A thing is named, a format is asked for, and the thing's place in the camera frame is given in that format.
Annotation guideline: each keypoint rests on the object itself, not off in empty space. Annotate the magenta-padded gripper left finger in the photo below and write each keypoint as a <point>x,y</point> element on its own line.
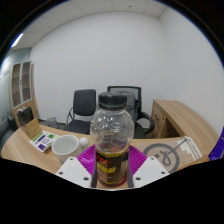
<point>75,170</point>

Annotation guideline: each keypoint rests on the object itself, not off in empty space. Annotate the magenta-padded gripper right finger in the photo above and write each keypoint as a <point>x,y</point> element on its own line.
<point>150,170</point>

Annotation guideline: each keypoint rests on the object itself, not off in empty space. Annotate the clear black-capped drink bottle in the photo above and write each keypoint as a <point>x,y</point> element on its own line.
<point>111,133</point>

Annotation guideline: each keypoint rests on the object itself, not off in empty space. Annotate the white mug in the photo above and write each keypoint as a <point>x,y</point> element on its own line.
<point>65,148</point>

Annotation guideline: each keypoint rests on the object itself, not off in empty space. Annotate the flat round red coaster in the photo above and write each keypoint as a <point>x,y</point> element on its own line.
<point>124,180</point>

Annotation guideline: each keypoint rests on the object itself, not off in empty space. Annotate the white printed leaflet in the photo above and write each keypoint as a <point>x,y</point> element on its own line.
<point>44,140</point>

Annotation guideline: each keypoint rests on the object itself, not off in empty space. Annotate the black mesh-back office chair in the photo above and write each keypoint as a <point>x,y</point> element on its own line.
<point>140,126</point>

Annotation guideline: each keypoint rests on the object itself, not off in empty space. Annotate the grey waste bin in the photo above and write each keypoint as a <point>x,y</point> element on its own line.
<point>52,122</point>

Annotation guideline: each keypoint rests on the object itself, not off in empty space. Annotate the tan cardboard box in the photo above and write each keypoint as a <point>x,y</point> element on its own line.
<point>33,128</point>

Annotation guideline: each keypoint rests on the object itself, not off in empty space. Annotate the wooden side desk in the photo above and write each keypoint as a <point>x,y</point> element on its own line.
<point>186,116</point>

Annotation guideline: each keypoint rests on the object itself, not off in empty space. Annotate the black padded office chair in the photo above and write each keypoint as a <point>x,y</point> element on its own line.
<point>84,101</point>

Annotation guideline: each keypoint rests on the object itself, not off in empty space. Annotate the large dark brown box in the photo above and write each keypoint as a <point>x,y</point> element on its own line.
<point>24,115</point>

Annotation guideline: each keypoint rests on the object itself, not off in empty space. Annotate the black armchair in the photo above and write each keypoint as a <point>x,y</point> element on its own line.
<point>6,137</point>

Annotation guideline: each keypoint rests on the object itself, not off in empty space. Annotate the wooden glass-door shelf cabinet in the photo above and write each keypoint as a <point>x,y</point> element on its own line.
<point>28,106</point>

